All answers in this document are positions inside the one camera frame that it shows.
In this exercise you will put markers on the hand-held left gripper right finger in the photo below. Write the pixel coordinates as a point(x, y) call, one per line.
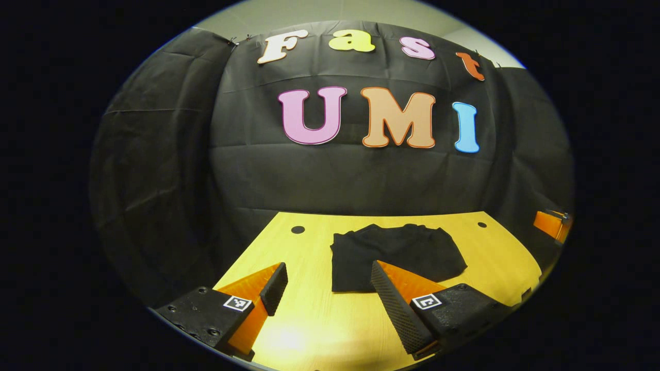
point(394, 312)

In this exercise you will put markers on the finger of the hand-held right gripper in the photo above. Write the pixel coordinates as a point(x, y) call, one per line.
point(549, 224)

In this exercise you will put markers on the black buttoned shirt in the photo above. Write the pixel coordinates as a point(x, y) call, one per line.
point(397, 252)

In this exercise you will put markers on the black backdrop cloth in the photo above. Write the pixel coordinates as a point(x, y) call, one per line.
point(309, 175)

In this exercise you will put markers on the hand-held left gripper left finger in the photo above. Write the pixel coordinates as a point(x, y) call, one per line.
point(274, 288)

